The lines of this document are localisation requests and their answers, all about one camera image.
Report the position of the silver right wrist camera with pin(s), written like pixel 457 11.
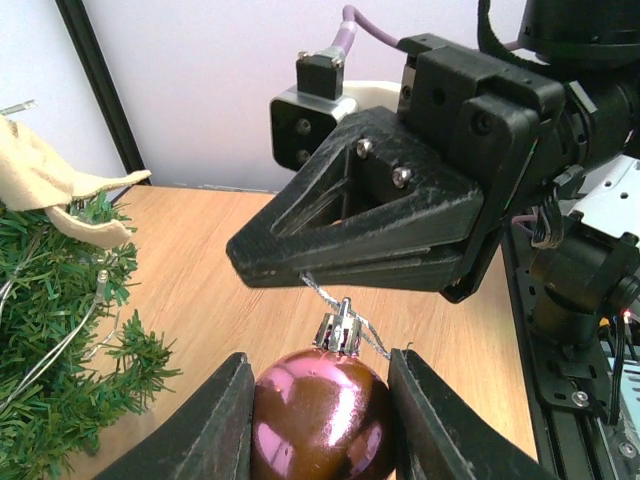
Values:
pixel 303 116

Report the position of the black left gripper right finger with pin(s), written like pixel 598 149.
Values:
pixel 437 435

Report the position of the pink bauble ornament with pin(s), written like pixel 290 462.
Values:
pixel 321 412

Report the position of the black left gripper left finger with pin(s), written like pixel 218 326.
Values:
pixel 208 437

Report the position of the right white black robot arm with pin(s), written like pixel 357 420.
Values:
pixel 582 211

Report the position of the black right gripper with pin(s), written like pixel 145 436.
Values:
pixel 375 206

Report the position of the small green christmas tree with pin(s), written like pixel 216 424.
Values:
pixel 71 366

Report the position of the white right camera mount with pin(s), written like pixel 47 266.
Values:
pixel 373 93

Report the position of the black front frame rail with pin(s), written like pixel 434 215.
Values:
pixel 568 389

